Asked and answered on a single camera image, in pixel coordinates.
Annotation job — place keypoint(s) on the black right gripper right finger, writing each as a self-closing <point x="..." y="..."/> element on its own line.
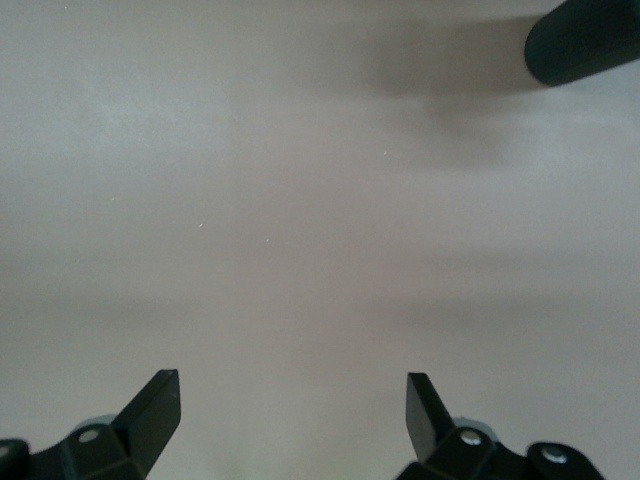
<point x="430" y="425"/>

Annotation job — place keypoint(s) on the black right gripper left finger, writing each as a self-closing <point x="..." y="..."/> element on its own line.
<point x="145" y="430"/>

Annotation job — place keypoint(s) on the black foam cylinder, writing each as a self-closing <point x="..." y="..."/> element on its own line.
<point x="585" y="45"/>

